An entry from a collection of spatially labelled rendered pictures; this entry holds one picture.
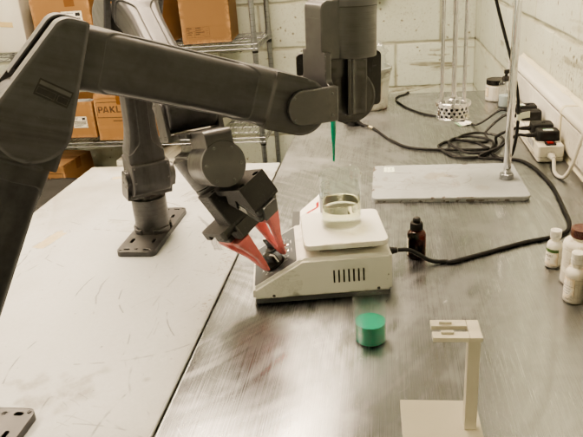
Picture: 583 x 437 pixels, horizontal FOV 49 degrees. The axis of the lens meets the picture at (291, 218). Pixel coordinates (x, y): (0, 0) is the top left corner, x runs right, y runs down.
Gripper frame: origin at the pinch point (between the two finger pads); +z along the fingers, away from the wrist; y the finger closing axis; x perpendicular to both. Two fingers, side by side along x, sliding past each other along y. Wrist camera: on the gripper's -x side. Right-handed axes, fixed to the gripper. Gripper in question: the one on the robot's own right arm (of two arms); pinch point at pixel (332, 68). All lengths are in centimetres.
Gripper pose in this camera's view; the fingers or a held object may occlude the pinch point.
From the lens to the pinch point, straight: 87.8
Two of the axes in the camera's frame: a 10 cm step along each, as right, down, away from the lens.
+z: -0.3, -3.8, 9.3
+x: 0.4, 9.2, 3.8
